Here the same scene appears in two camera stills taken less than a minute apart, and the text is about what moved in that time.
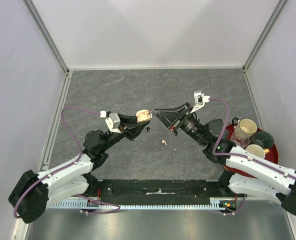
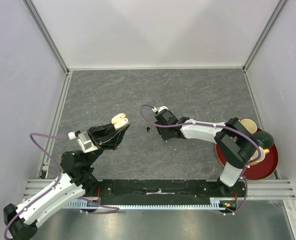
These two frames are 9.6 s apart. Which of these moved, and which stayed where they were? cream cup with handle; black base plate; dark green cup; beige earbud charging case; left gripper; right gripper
Moved: left gripper; right gripper; beige earbud charging case
Stayed: dark green cup; cream cup with handle; black base plate
